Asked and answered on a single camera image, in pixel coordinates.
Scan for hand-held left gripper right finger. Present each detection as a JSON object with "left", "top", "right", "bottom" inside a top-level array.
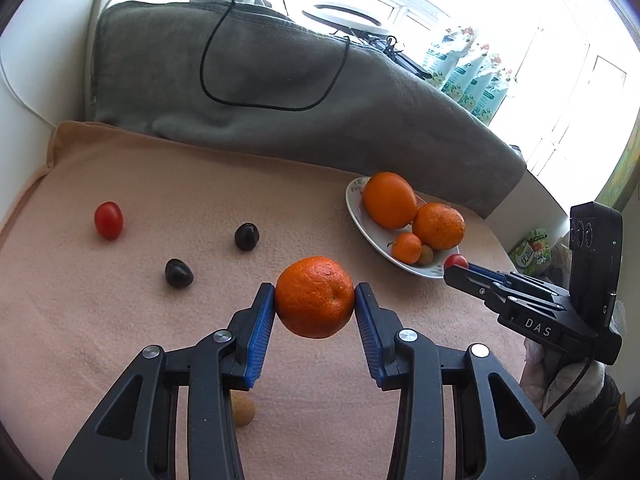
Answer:
[{"left": 354, "top": 282, "right": 581, "bottom": 480}]

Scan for dark olive right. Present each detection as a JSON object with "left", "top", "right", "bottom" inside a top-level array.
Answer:
[{"left": 234, "top": 222, "right": 262, "bottom": 252}]

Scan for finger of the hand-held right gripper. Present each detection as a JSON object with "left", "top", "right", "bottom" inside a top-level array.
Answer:
[
  {"left": 443, "top": 265, "right": 569, "bottom": 317},
  {"left": 467, "top": 262, "right": 571, "bottom": 309}
]

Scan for dark olive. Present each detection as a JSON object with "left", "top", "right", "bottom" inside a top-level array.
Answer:
[
  {"left": 165, "top": 258, "right": 194, "bottom": 289},
  {"left": 234, "top": 222, "right": 262, "bottom": 252}
]

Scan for black ring light mount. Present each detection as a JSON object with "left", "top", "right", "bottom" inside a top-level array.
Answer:
[{"left": 367, "top": 32, "right": 431, "bottom": 78}]

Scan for large smooth orange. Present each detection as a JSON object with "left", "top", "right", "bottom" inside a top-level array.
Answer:
[{"left": 362, "top": 171, "right": 419, "bottom": 231}]

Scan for medium mandarin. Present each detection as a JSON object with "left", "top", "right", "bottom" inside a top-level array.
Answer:
[{"left": 275, "top": 256, "right": 356, "bottom": 339}]

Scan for grey blanket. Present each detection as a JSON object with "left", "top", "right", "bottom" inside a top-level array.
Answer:
[{"left": 92, "top": 0, "right": 526, "bottom": 221}]

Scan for black cable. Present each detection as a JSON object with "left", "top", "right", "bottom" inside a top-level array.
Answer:
[{"left": 200, "top": 0, "right": 351, "bottom": 111}]

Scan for bumpy orange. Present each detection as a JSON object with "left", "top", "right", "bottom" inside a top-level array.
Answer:
[{"left": 411, "top": 202, "right": 466, "bottom": 251}]

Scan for green yellow wall picture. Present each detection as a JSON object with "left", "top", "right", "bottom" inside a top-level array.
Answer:
[{"left": 597, "top": 120, "right": 640, "bottom": 211}]

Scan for dark olive left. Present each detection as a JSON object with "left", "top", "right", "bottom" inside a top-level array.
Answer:
[{"left": 165, "top": 258, "right": 194, "bottom": 289}]

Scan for green snack packet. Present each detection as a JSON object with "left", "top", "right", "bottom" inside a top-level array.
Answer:
[{"left": 509, "top": 229, "right": 553, "bottom": 272}]

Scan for white panel board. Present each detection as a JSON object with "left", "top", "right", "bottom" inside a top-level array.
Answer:
[{"left": 0, "top": 0, "right": 113, "bottom": 221}]

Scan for floral white plate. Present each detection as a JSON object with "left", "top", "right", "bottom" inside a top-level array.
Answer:
[{"left": 345, "top": 176, "right": 468, "bottom": 279}]

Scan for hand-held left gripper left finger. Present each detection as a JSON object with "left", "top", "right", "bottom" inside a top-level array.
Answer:
[{"left": 52, "top": 282, "right": 277, "bottom": 480}]

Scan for small mandarin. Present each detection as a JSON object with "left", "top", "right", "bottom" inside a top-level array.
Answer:
[{"left": 390, "top": 232, "right": 423, "bottom": 266}]

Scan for white ring light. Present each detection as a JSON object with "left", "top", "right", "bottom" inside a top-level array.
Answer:
[{"left": 300, "top": 2, "right": 388, "bottom": 36}]

